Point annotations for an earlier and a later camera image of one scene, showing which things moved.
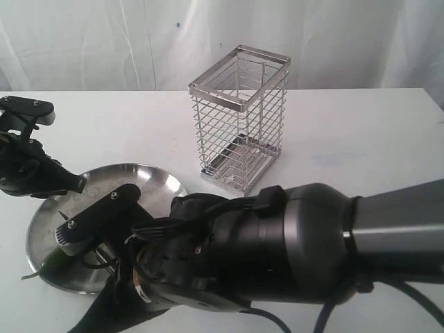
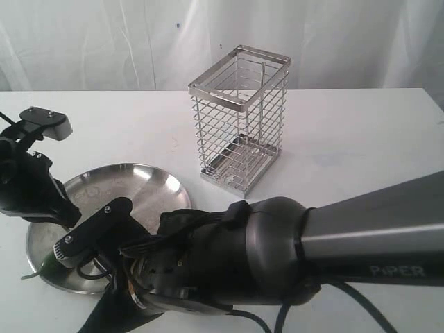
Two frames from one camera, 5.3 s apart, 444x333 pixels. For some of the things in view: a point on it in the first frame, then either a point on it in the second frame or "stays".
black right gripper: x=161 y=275 stays
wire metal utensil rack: x=239 y=103 stays
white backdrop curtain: x=89 y=46 stays
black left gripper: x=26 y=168 → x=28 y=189
